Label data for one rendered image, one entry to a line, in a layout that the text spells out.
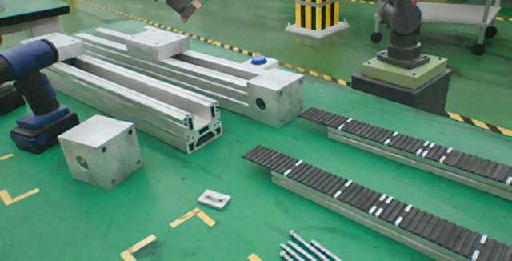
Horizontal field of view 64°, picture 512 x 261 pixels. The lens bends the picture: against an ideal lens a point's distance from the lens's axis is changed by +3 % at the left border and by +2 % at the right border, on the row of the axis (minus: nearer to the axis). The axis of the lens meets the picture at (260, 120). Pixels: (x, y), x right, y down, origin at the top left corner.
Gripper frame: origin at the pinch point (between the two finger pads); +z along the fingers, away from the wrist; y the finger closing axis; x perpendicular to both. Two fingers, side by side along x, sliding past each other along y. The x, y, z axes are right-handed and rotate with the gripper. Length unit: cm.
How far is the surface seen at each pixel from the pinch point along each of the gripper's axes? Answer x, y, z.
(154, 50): 11.8, -4.1, 2.8
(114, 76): 23.8, -0.6, 5.5
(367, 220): 32, -60, -42
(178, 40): 4.5, -6.5, 3.3
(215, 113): 23.8, -29.8, -17.9
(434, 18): -226, -103, 138
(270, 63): -3.3, -31.3, -4.5
